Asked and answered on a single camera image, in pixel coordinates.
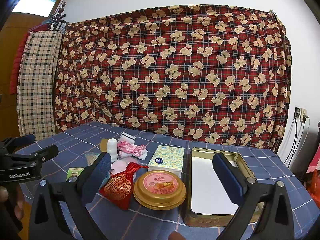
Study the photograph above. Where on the black board with pink print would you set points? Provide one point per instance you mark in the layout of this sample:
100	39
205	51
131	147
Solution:
315	166

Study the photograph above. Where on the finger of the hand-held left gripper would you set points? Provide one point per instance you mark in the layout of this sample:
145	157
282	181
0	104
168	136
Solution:
37	153
22	140

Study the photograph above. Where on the red plaid bear print blanket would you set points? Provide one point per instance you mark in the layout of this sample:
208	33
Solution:
175	67

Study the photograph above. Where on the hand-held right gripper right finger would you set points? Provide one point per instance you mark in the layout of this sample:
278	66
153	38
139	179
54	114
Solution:
230	177

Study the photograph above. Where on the brown wooden door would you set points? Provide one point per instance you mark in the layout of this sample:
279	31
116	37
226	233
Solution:
15	22

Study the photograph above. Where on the dark wooden coat rack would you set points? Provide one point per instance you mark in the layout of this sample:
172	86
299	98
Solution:
60	17

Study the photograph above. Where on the small green carton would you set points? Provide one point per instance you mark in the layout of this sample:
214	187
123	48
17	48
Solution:
75	173

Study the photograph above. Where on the red plastic bag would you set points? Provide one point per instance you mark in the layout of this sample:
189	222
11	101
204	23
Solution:
315	187

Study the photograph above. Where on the blue checked tablecloth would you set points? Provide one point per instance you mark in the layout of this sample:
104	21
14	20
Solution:
162	136

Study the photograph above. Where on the beige black checkered cloth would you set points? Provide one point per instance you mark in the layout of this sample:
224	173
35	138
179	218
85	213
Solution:
37	80

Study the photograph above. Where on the person's left hand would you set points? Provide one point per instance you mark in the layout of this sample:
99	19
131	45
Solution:
3	195

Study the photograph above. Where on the pink and white mesh cloth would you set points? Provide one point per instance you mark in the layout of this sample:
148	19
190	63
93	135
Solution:
127	148

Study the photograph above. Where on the yellow blue tissue pack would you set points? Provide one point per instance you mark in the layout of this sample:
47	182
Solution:
166	158

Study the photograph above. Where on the clear cotton swab pack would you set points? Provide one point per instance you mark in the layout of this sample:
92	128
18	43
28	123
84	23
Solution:
91	158

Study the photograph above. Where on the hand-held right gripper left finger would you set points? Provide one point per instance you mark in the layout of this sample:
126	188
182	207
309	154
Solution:
100	170

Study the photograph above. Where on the gold rectangular tin box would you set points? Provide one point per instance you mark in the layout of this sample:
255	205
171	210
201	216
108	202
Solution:
207	180

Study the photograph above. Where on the red padded jacket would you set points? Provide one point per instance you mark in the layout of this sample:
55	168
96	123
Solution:
17	62

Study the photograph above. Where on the transom window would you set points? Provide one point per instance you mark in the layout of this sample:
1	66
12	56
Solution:
35	3

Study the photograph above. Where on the white bandage roll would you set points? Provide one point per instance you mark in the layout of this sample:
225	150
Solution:
112	147

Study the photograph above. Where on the white sponge with black stripe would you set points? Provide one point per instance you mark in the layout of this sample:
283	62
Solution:
126	138

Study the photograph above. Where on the white wall socket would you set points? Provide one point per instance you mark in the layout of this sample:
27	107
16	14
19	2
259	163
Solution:
301	113

